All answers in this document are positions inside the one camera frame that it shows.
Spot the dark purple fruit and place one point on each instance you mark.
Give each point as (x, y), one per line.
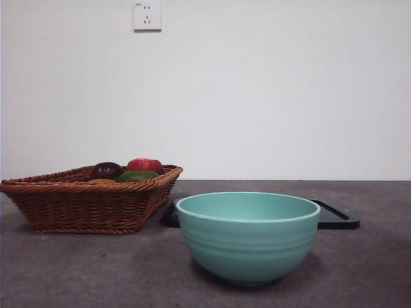
(106, 169)

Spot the black rectangular tray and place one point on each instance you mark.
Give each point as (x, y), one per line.
(340, 222)

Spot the teal ribbed bowl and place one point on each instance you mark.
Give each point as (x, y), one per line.
(250, 247)

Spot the orange-brown kiwi fruit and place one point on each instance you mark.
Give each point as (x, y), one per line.
(102, 181)

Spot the white wall socket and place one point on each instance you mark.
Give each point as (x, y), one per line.
(147, 16)

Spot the red apple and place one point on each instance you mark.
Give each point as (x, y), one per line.
(144, 165)

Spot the brown wicker basket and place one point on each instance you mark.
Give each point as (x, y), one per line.
(80, 205)

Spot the green fruit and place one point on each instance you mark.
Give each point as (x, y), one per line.
(136, 176)

